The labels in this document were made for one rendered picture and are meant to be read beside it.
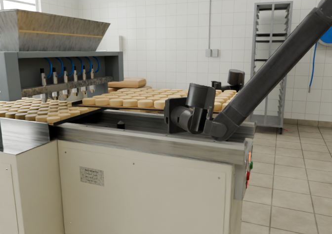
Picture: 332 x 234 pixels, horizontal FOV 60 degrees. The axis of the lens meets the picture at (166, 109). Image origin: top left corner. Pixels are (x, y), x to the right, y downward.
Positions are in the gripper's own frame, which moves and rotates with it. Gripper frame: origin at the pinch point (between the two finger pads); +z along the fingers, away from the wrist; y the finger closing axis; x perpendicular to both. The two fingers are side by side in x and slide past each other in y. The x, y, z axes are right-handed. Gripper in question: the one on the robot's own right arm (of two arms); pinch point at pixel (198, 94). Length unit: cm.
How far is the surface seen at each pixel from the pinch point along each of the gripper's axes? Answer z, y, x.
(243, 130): -10.4, -12.8, 18.2
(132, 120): 24.9, -13.1, -17.9
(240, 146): 8.4, -10.1, 40.5
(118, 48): -75, 23, -444
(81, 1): -22, 115, -515
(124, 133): 36.7, -10.2, 11.6
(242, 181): 5.1, -23.0, 38.3
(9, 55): 71, 18, 3
